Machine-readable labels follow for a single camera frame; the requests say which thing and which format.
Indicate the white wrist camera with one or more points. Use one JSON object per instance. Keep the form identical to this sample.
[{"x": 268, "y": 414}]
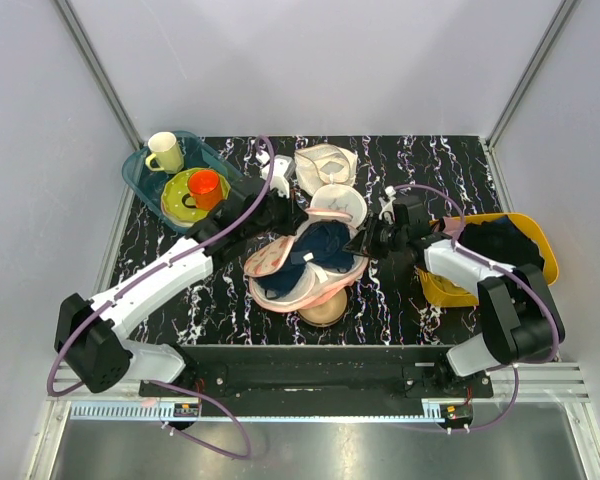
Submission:
[
  {"x": 387, "y": 200},
  {"x": 283, "y": 170}
]

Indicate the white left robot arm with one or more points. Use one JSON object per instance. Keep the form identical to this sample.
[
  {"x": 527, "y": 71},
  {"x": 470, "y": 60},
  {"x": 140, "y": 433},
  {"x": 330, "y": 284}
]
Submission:
[{"x": 93, "y": 335}]

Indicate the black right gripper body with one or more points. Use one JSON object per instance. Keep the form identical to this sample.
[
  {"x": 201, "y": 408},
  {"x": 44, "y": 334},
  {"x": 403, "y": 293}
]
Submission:
[{"x": 384, "y": 237}]

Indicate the black clothes in basket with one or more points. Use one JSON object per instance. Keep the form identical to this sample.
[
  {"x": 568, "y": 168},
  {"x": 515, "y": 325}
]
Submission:
[{"x": 502, "y": 241}]

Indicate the pink floral mesh laundry bag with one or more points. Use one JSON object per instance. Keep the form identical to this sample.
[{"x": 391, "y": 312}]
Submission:
[{"x": 316, "y": 285}]

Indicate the beige bowl with brown rim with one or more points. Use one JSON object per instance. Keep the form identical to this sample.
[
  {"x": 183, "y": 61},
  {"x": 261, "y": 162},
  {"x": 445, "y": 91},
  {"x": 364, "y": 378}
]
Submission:
[{"x": 326, "y": 313}]

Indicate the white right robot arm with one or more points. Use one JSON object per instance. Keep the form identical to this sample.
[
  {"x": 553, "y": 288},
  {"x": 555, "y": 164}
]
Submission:
[{"x": 519, "y": 319}]

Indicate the cream mesh laundry bag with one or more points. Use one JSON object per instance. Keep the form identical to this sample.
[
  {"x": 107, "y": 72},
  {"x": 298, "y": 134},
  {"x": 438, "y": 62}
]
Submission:
[{"x": 324, "y": 164}]

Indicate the round white mesh laundry bag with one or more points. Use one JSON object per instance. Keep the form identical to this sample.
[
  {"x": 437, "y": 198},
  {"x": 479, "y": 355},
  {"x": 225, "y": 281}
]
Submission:
[{"x": 341, "y": 198}]

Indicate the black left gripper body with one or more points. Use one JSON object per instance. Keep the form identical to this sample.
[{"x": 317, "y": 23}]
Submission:
[{"x": 279, "y": 215}]

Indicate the teal plastic tub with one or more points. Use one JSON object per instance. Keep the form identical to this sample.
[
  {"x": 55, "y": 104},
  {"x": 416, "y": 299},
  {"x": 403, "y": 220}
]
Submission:
[{"x": 148, "y": 186}]

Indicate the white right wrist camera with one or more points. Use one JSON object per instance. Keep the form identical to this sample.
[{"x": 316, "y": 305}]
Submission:
[{"x": 387, "y": 200}]

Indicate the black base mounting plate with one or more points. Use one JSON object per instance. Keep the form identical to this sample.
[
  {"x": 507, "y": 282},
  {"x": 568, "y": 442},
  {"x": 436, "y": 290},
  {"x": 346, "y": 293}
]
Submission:
[{"x": 399, "y": 371}]

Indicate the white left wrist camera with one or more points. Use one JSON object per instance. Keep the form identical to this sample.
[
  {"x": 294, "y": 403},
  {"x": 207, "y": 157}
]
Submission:
[{"x": 283, "y": 170}]

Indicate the navy blue lace bra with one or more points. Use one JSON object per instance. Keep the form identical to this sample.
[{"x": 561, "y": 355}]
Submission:
[{"x": 322, "y": 245}]

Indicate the yellow plastic basket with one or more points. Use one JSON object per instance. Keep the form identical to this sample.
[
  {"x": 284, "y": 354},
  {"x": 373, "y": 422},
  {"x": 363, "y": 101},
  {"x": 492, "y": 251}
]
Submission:
[{"x": 442, "y": 293}]

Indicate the pale yellow mug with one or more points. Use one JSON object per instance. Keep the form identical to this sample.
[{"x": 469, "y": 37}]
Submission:
[{"x": 165, "y": 154}]

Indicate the pink garment in basket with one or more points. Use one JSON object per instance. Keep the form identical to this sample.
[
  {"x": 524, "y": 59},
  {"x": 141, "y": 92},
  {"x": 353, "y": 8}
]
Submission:
[{"x": 452, "y": 226}]

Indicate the orange mug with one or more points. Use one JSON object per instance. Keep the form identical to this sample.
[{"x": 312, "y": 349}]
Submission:
[{"x": 204, "y": 190}]

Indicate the green dotted plate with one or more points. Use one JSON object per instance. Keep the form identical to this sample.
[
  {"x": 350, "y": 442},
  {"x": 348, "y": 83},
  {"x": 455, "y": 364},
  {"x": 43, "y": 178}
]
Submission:
[{"x": 178, "y": 204}]

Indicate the aluminium frame rail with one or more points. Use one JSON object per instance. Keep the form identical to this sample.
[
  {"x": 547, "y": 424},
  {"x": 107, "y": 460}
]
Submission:
[{"x": 81, "y": 40}]

